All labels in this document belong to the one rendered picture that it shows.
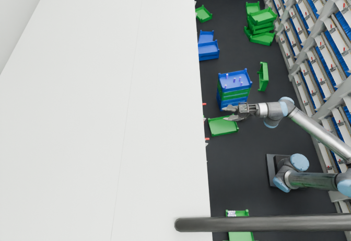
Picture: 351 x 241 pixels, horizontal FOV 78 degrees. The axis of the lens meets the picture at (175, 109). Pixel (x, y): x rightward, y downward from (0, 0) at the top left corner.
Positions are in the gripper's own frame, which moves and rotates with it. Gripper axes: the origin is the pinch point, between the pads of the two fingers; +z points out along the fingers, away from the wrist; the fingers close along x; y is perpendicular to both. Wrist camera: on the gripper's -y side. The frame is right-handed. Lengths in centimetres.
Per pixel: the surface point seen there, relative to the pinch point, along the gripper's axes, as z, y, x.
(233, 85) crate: -21, -67, -70
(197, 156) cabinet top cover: 16, 75, 51
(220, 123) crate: -7, -107, -46
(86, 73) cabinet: 48, 76, 23
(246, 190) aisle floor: -24, -107, 29
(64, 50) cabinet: 59, 76, 12
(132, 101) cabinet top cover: 33, 75, 35
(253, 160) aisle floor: -36, -108, -1
